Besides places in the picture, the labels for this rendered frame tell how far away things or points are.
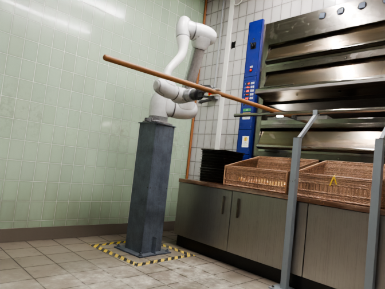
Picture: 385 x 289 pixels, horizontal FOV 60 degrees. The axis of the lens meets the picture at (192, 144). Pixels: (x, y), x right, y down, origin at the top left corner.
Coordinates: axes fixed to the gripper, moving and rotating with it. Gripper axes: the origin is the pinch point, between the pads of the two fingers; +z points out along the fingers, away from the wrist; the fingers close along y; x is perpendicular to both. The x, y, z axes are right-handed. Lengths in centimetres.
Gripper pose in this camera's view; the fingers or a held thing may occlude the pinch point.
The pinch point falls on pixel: (215, 92)
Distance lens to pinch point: 215.5
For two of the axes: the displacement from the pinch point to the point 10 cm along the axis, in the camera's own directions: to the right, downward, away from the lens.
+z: 6.9, 0.3, -7.3
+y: -1.1, 9.9, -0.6
